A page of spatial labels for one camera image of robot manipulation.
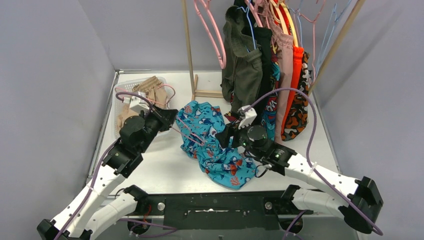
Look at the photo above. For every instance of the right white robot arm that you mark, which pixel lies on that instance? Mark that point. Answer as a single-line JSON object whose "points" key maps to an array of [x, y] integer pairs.
{"points": [[357, 201]]}

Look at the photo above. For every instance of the black orange patterned shorts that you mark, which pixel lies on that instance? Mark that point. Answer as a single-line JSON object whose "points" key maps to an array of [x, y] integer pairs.
{"points": [[297, 118]]}

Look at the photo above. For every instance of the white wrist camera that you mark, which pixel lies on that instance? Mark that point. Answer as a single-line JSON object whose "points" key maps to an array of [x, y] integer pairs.
{"points": [[138, 104], [247, 115]]}

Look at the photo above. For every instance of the beige shorts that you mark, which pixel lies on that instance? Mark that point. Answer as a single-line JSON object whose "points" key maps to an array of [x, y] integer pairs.
{"points": [[121, 109]]}

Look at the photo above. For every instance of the dusty pink shorts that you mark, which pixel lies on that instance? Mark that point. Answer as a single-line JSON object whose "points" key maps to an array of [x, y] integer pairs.
{"points": [[284, 53]]}

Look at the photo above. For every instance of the pink plastic hanger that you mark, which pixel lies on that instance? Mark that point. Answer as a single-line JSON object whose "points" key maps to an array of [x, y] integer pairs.
{"points": [[202, 9]]}

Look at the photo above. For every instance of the olive green shorts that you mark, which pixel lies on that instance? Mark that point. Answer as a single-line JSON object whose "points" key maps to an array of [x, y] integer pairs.
{"points": [[242, 75]]}

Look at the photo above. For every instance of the thin pink wire hanger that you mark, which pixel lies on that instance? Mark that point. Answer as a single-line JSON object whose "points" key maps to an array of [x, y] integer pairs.
{"points": [[164, 103]]}

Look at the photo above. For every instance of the empty pink wire hanger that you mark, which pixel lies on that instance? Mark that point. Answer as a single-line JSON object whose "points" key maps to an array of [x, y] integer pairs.
{"points": [[307, 15]]}

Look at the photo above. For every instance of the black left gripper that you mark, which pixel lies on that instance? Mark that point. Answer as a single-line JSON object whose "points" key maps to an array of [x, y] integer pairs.
{"points": [[167, 116]]}

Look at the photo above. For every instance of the thin blue wire hanger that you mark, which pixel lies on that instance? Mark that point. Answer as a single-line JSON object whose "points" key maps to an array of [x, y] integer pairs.
{"points": [[250, 26]]}

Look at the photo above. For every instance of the empty blue wire hanger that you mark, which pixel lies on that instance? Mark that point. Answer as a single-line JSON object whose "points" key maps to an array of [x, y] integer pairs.
{"points": [[332, 18]]}

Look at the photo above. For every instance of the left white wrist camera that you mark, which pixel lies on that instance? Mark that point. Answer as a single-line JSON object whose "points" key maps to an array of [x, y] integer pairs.
{"points": [[138, 104]]}

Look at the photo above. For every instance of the white perforated plastic basket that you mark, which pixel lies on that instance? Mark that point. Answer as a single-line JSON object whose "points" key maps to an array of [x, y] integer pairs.
{"points": [[155, 89]]}

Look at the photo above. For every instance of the orange red shorts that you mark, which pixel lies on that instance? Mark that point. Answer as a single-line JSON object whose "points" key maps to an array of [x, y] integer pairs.
{"points": [[283, 18]]}

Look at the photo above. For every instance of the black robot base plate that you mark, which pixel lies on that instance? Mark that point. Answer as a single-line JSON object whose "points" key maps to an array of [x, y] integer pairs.
{"points": [[268, 210]]}

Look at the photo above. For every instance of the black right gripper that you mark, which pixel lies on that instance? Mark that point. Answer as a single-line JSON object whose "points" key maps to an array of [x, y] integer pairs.
{"points": [[231, 130]]}

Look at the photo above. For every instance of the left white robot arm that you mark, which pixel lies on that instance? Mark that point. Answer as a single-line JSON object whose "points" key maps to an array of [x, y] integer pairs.
{"points": [[85, 218]]}

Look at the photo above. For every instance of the turquoise shark print shorts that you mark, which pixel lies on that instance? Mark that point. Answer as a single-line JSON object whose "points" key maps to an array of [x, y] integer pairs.
{"points": [[198, 125]]}

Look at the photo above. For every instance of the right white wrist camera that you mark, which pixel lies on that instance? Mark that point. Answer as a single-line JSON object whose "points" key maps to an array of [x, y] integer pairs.
{"points": [[247, 115]]}

